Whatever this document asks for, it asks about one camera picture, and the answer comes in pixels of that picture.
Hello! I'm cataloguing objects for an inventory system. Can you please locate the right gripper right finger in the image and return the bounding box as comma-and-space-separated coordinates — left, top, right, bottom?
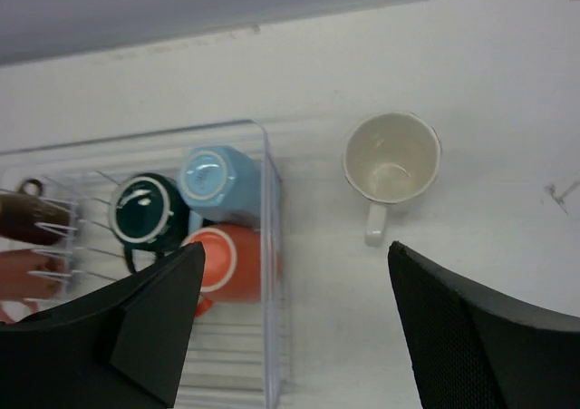
388, 241, 579, 408

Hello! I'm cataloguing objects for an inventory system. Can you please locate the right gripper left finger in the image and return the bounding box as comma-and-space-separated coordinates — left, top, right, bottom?
1, 242, 205, 408

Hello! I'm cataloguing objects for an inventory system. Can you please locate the pink cup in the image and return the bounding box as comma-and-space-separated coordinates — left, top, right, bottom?
1, 249, 68, 314

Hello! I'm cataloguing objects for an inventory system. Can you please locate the orange mug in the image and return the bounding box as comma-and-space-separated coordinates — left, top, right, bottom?
181, 223, 261, 317

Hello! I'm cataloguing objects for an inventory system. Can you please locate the dark green mug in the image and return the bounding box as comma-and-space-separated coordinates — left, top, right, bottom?
108, 172, 189, 274

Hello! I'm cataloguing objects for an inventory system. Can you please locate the brown cup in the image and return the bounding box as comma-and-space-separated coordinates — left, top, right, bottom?
1, 178, 72, 246

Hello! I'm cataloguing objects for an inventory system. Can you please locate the light blue mug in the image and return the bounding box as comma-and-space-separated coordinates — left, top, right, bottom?
177, 146, 261, 229

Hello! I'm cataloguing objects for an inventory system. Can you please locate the white mug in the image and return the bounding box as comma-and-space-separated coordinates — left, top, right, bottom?
342, 112, 443, 247

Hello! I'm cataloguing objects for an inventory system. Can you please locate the clear wire dish rack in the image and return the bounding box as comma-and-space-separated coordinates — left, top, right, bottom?
1, 120, 286, 408

